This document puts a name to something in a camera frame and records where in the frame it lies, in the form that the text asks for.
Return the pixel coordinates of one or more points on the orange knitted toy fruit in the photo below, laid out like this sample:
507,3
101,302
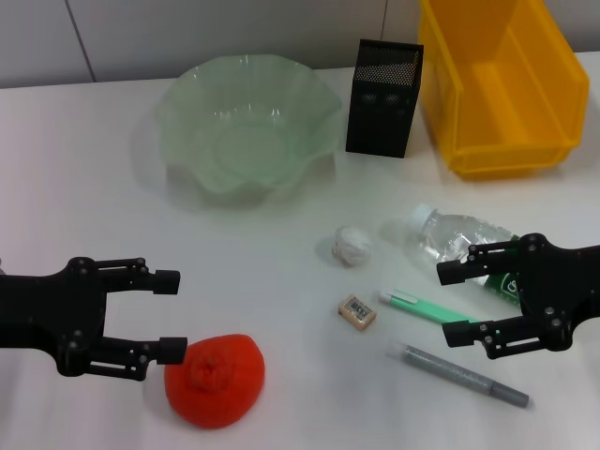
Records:
215,379

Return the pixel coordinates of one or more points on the mint green pen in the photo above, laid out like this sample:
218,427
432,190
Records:
412,304

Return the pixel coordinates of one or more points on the clear green-label water bottle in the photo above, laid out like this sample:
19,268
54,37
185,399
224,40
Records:
450,234

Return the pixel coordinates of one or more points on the pale green wavy glass bowl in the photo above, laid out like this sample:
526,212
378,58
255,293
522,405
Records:
244,131

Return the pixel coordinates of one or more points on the small beige eraser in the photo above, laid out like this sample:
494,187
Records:
356,313

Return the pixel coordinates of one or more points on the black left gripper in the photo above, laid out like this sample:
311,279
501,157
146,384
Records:
42,309

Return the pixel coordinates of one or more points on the grey marker pen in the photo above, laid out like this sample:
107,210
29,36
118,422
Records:
450,372

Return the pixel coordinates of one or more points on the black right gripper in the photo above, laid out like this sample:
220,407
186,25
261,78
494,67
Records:
562,286

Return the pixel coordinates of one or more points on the white paper ball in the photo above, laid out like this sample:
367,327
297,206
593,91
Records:
352,246

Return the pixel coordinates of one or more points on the black mesh pen holder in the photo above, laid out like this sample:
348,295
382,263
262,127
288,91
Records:
379,117

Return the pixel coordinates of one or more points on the yellow plastic storage bin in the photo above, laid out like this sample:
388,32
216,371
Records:
506,94

